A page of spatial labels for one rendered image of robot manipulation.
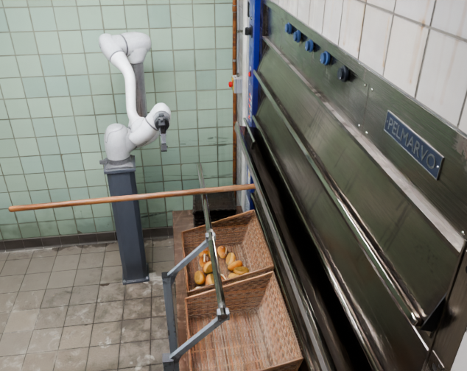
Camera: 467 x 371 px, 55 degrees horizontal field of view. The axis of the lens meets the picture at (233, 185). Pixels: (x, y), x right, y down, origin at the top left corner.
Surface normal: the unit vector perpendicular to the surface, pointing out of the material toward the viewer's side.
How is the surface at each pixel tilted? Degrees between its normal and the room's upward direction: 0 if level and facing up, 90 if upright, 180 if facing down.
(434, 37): 90
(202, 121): 90
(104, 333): 0
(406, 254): 70
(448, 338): 90
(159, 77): 90
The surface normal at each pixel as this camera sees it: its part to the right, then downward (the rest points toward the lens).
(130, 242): 0.21, 0.50
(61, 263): 0.00, -0.86
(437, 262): -0.93, -0.22
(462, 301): -0.99, 0.07
